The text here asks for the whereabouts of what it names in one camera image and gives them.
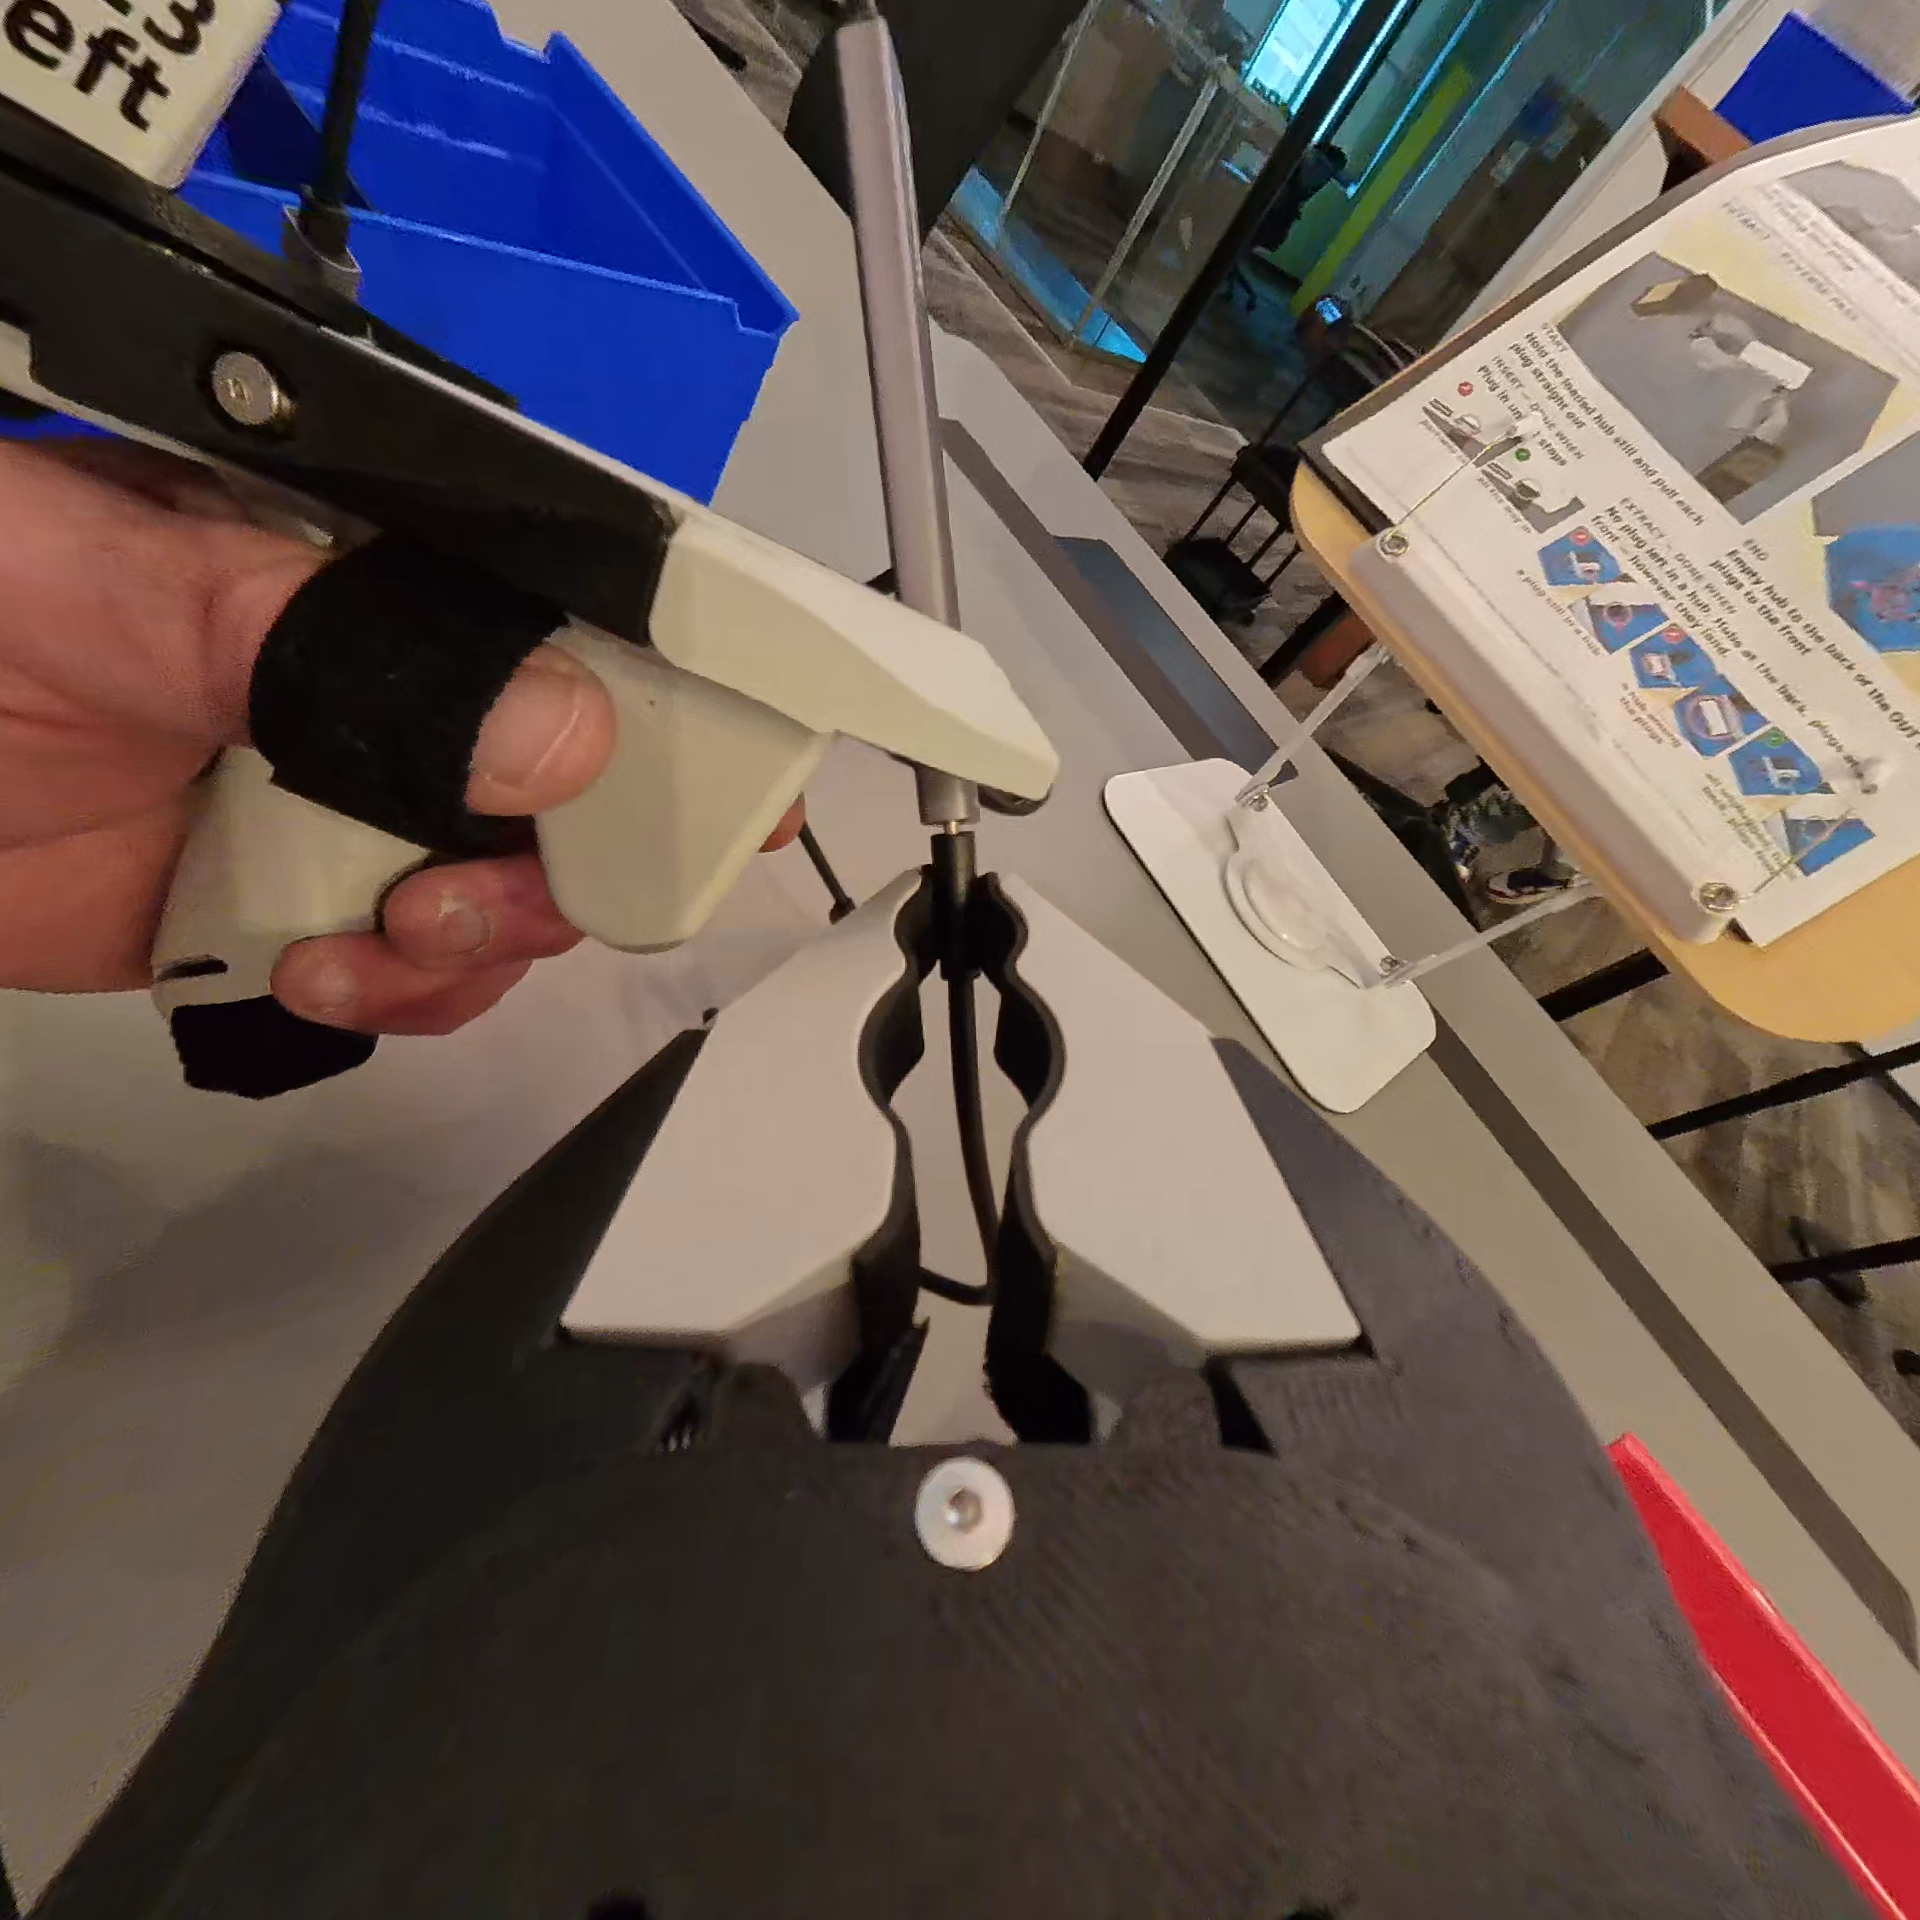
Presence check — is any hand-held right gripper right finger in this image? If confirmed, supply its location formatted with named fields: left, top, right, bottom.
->
left=979, top=873, right=1361, bottom=1445

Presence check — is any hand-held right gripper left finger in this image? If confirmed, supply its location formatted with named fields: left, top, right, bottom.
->
left=563, top=870, right=927, bottom=1445

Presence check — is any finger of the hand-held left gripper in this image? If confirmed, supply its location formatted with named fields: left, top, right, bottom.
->
left=649, top=503, right=1063, bottom=807

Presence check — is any silver hub tail cable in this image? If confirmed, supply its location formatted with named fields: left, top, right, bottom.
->
left=280, top=0, right=380, bottom=302

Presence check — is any blue plastic bin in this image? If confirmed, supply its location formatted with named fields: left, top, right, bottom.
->
left=0, top=0, right=799, bottom=510

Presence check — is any red plastic bin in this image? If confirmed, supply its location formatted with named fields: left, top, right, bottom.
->
left=1601, top=1430, right=1920, bottom=1920

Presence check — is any person's left hand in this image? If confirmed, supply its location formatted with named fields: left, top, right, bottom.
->
left=0, top=434, right=811, bottom=1041

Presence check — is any instruction sheet on stand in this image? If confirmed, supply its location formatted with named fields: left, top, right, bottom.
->
left=1101, top=111, right=1920, bottom=1121

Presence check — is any black tripod pole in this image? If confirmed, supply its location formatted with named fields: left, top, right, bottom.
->
left=1078, top=0, right=1419, bottom=482

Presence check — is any tall black mesh chair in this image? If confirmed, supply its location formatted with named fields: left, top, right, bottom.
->
left=783, top=0, right=1085, bottom=227

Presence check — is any printed instruction sheet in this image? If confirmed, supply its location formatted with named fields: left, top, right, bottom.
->
left=1318, top=117, right=1920, bottom=950

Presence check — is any white and blue box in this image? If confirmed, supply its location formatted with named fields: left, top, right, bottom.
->
left=1715, top=12, right=1920, bottom=148

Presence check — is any brown wooden desk frame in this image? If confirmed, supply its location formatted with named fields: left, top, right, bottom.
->
left=1649, top=86, right=1757, bottom=190

